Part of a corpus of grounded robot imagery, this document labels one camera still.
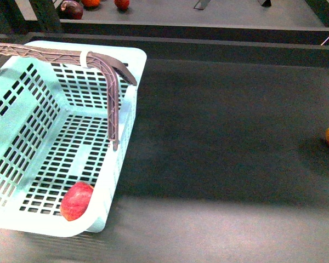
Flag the brown basket handle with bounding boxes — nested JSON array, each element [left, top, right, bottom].
[[0, 43, 138, 151]]

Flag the red apple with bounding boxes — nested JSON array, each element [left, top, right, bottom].
[[114, 0, 130, 12], [60, 182, 94, 221]]

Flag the light blue plastic basket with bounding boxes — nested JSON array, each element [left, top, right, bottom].
[[0, 41, 147, 237]]

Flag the red apple on shelf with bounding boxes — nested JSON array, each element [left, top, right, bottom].
[[114, 0, 130, 12]]

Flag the dark purple fruit front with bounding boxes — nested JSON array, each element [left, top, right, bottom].
[[60, 1, 83, 20]]

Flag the black shelf divider right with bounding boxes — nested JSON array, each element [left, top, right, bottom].
[[258, 0, 271, 7]]

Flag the white tape ring on handle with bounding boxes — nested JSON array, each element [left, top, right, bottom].
[[80, 51, 93, 68]]

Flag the dark metal rack post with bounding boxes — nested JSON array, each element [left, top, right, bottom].
[[29, 0, 63, 33], [0, 0, 27, 35]]

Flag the dark metal rack post left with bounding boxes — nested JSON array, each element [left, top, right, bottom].
[[0, 0, 27, 35]]

